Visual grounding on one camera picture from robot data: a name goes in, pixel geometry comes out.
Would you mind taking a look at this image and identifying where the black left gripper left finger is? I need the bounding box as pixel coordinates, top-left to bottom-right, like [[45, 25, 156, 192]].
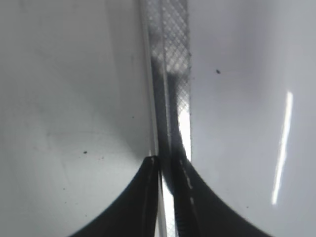
[[73, 156, 160, 237]]

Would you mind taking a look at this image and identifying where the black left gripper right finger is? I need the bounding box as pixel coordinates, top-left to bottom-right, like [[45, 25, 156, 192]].
[[171, 158, 272, 237]]

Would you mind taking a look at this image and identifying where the white magnetic whiteboard grey frame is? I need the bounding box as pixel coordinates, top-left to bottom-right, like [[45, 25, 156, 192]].
[[0, 0, 188, 237]]

